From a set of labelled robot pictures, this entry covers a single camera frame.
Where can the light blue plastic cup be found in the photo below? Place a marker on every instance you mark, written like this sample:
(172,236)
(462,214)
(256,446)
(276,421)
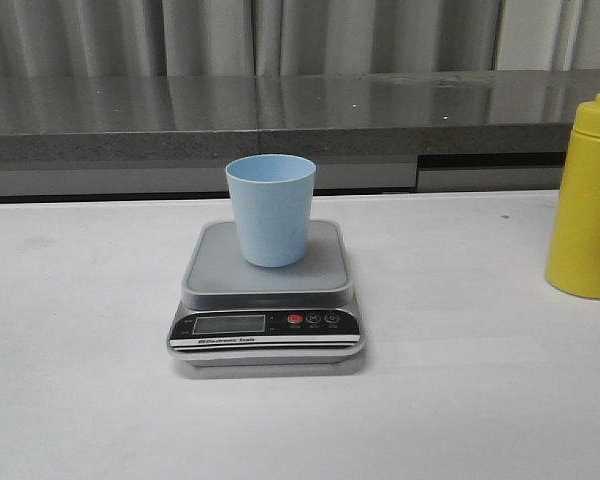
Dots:
(271,196)

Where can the yellow squeeze bottle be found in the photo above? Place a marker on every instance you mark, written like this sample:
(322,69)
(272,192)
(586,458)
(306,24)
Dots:
(573,264)

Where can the silver digital kitchen scale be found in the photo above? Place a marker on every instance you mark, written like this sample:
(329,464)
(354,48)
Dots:
(233,313)

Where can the grey stone counter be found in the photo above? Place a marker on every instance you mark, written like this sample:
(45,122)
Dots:
(104,138)

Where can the grey curtain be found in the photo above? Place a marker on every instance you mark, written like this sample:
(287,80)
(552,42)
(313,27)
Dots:
(280,38)

